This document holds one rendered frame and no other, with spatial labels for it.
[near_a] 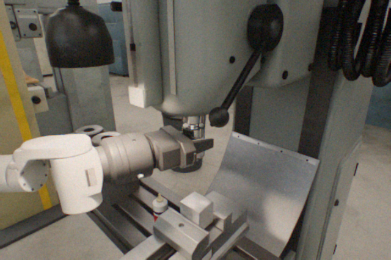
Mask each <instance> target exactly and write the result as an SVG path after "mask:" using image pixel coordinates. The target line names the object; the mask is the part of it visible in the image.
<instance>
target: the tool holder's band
mask: <svg viewBox="0 0 391 260"><path fill-rule="evenodd" d="M182 131H183V132H184V133H186V134H201V133H203V132H204V131H205V125H204V124H203V123H200V124H199V126H197V127H196V128H190V126H188V124H187V123H184V124H183V125H182Z"/></svg>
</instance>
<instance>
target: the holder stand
mask: <svg viewBox="0 0 391 260"><path fill-rule="evenodd" d="M72 134H84V135H86V136H88V137H90V138H91V142H92V146H93V147H94V148H95V147H98V146H100V143H101V141H102V140H103V139H105V138H108V137H113V136H117V135H121V134H120V133H117V132H112V131H109V130H107V129H105V128H103V127H101V126H100V125H87V126H84V127H81V128H79V129H77V130H76V131H75V132H72V133H70V134H67V135H72ZM138 189H140V184H139V180H137V181H133V182H129V183H127V184H125V185H122V186H118V187H114V186H113V185H111V184H110V183H108V182H106V183H103V185H102V188H101V194H102V198H103V201H105V202H106V203H108V204H110V205H113V204H115V203H116V202H118V201H120V200H121V199H123V198H125V197H126V196H128V195H129V194H131V193H133V192H135V191H136V190H138Z"/></svg>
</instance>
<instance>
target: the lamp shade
mask: <svg viewBox="0 0 391 260"><path fill-rule="evenodd" d="M45 43H46V48H47V52H48V57H49V62H50V65H51V67H55V68H90V67H101V66H105V65H109V64H112V63H114V62H115V57H114V48H113V42H112V37H111V35H110V33H109V30H108V28H107V25H106V23H105V22H104V19H103V18H102V17H101V16H99V15H97V14H96V13H94V12H93V11H91V10H90V9H84V8H83V6H73V5H68V6H66V8H62V9H57V10H56V11H55V12H54V13H53V14H52V15H50V16H49V17H48V18H47V24H46V35H45Z"/></svg>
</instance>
